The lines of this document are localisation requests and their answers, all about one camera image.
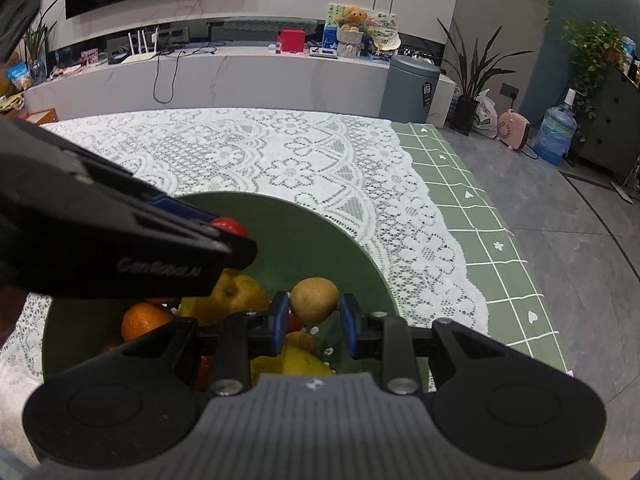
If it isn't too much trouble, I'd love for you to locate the large yellow-green pomelo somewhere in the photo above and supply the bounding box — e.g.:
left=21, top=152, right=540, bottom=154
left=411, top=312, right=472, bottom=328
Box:
left=250, top=345, right=336, bottom=378

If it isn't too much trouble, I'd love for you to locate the white lace tablecloth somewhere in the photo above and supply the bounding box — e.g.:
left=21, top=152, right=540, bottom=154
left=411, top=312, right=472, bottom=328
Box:
left=0, top=108, right=488, bottom=461

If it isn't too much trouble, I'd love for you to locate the blue water jug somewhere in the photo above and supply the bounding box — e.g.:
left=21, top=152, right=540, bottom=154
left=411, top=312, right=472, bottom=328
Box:
left=532, top=88, right=578, bottom=166

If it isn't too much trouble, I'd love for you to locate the grey trash bin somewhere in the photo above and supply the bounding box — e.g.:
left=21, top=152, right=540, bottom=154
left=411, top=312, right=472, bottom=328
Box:
left=378, top=55, right=442, bottom=123

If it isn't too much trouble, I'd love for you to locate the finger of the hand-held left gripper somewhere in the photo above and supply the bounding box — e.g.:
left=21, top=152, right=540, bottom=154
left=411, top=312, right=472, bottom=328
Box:
left=30, top=174, right=258, bottom=268
left=30, top=125, right=217, bottom=227

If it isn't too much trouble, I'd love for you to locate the green ivy plant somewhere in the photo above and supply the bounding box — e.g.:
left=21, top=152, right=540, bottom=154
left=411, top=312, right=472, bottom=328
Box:
left=560, top=20, right=623, bottom=121

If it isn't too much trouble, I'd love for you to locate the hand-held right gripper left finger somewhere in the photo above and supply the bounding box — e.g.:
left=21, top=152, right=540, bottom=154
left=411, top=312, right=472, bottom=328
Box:
left=95, top=291, right=291, bottom=396

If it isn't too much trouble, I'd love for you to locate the orange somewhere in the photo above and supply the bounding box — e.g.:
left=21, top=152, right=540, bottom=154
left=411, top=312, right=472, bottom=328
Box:
left=121, top=301, right=176, bottom=343
left=285, top=331, right=318, bottom=356

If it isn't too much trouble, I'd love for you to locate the white printed hand fan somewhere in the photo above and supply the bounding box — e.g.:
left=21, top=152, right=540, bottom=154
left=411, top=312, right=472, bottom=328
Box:
left=369, top=17, right=401, bottom=53

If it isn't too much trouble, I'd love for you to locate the blue snack bag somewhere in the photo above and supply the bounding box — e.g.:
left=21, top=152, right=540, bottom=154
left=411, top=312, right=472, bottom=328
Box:
left=5, top=62, right=32, bottom=93

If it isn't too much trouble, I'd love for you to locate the red box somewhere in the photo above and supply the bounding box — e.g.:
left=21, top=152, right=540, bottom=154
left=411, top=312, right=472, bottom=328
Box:
left=278, top=27, right=306, bottom=53

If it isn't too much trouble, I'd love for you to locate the brown pear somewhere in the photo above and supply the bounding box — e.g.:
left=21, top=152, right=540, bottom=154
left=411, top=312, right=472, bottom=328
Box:
left=180, top=267, right=273, bottom=328

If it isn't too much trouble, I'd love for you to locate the white marble media console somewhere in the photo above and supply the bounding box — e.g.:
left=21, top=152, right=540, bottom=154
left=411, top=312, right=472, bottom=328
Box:
left=22, top=17, right=451, bottom=128

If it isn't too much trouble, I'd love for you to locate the green colander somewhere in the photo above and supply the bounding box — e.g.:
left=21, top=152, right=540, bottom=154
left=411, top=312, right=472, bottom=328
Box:
left=41, top=191, right=403, bottom=396

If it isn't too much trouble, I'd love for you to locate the green grid table mat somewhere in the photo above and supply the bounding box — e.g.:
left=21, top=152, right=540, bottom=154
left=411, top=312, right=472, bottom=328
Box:
left=390, top=121, right=568, bottom=373

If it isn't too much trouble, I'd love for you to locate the black cable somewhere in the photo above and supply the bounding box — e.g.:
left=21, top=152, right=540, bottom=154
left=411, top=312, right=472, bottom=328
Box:
left=152, top=50, right=181, bottom=105

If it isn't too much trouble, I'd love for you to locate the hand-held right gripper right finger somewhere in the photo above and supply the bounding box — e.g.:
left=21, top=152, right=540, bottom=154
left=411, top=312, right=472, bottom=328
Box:
left=341, top=294, right=531, bottom=395

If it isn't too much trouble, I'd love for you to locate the dark grey cabinet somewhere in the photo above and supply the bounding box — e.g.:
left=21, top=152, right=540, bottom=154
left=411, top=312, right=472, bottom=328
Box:
left=580, top=62, right=640, bottom=186

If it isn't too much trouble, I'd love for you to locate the white plastic bag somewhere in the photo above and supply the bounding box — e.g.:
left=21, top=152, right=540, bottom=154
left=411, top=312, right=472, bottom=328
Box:
left=472, top=89, right=499, bottom=139

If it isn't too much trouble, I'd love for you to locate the potted long-leaf plant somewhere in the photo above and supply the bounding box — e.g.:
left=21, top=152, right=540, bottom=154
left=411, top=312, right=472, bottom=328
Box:
left=436, top=17, right=533, bottom=136

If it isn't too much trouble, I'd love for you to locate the small potted plant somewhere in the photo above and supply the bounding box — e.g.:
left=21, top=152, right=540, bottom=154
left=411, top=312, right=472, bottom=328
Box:
left=22, top=0, right=61, bottom=86

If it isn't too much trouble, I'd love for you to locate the small brown kiwi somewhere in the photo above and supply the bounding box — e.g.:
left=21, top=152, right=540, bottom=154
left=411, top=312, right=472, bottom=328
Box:
left=290, top=277, right=341, bottom=326

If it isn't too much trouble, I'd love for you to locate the white router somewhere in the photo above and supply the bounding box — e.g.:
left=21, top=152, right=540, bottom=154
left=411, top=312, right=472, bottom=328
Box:
left=125, top=27, right=160, bottom=64

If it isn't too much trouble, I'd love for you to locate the pink heater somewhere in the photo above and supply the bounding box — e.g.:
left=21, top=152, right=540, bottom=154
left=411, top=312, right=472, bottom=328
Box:
left=496, top=108, right=532, bottom=151

